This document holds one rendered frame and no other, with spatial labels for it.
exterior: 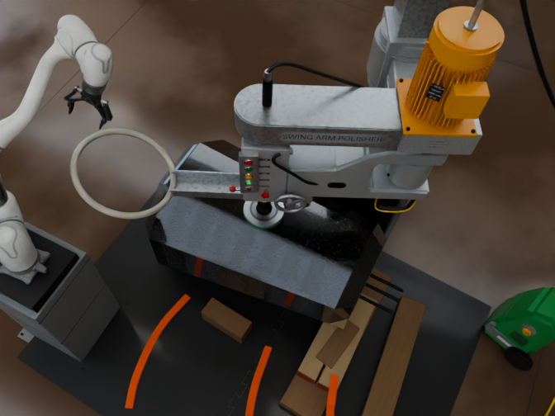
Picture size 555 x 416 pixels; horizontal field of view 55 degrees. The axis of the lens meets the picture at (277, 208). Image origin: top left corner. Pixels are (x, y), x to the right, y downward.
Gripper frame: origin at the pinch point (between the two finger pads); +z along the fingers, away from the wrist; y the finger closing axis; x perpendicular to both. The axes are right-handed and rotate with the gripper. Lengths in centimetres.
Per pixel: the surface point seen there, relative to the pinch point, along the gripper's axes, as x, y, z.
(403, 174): 21, 132, -38
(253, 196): 5, 80, 3
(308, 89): 23, 75, -53
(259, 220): 12, 93, 29
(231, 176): 18, 69, 14
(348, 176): 14, 111, -29
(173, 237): 4, 59, 70
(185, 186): 7, 51, 25
